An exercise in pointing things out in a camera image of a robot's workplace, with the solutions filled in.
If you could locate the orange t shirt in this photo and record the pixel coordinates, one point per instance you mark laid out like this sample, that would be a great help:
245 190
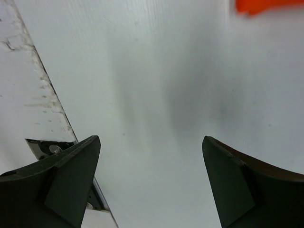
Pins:
253 7

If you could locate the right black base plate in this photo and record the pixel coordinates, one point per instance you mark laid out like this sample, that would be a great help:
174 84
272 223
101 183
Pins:
43 149

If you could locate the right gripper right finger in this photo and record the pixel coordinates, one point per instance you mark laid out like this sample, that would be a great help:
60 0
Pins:
250 193

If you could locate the white foam front board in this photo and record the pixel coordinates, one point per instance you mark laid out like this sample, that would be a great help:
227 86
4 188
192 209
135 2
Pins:
29 105

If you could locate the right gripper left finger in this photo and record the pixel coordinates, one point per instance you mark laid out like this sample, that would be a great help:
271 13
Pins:
52 192

